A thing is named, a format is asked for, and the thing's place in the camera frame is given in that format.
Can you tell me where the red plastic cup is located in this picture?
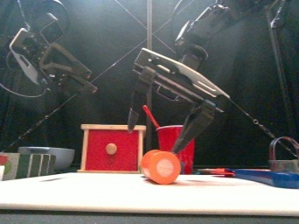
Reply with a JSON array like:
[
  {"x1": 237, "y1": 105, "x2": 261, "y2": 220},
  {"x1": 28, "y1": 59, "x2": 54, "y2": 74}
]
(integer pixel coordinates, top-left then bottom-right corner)
[{"x1": 154, "y1": 125, "x2": 196, "y2": 175}]

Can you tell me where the pink block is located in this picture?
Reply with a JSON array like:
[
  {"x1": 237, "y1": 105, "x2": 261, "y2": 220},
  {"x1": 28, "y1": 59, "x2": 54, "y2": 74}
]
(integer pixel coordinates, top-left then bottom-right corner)
[{"x1": 0, "y1": 155, "x2": 9, "y2": 182}]

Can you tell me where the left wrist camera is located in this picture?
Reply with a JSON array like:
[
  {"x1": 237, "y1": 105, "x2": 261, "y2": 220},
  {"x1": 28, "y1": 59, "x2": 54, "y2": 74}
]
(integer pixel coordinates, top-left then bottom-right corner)
[{"x1": 36, "y1": 12, "x2": 68, "y2": 45}]

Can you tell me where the vertical metal frame pole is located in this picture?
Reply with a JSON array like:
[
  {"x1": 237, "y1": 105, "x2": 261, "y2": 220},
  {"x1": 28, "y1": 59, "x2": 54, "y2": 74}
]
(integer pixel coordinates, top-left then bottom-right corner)
[{"x1": 144, "y1": 0, "x2": 154, "y2": 152}]

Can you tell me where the wooden box with red front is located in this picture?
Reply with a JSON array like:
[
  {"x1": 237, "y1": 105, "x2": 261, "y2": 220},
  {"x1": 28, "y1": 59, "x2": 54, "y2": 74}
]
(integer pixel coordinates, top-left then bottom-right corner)
[{"x1": 77, "y1": 123, "x2": 146, "y2": 174}]

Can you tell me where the blue-handled red toy pizza cutter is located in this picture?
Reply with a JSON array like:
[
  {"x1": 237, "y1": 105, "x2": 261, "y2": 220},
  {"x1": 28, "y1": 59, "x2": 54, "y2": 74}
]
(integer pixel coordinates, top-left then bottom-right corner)
[{"x1": 197, "y1": 167, "x2": 299, "y2": 190}]

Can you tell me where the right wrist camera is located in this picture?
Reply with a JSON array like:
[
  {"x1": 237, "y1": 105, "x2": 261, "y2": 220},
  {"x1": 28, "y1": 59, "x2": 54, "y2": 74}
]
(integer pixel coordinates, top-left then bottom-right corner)
[{"x1": 173, "y1": 3, "x2": 231, "y2": 47}]

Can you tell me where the clear plastic cup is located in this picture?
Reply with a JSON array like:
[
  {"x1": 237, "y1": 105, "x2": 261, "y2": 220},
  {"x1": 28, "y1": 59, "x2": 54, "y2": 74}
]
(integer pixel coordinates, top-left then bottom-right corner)
[{"x1": 16, "y1": 146, "x2": 76, "y2": 172}]

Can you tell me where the orange toy carrot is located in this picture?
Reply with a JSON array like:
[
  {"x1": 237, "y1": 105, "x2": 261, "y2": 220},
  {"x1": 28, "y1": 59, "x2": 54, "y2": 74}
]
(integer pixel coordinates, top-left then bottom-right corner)
[{"x1": 138, "y1": 149, "x2": 182, "y2": 186}]

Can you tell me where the red toy knife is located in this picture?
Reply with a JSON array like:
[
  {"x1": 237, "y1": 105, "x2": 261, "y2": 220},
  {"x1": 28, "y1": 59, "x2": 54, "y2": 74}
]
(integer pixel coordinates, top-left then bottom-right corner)
[{"x1": 141, "y1": 104, "x2": 161, "y2": 130}]

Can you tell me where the green striped block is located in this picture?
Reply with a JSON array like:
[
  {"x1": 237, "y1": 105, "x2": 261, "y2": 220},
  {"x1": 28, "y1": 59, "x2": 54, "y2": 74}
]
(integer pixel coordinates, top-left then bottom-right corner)
[{"x1": 6, "y1": 152, "x2": 56, "y2": 179}]

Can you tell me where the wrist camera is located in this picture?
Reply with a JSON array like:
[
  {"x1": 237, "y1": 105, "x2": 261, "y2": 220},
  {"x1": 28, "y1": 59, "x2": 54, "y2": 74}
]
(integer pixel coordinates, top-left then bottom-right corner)
[
  {"x1": 173, "y1": 3, "x2": 231, "y2": 47},
  {"x1": 36, "y1": 12, "x2": 68, "y2": 45}
]

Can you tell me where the white cutting board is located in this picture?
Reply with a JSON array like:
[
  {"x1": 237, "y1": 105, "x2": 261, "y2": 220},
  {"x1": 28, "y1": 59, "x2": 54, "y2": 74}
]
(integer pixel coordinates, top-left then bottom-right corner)
[{"x1": 0, "y1": 171, "x2": 299, "y2": 217}]

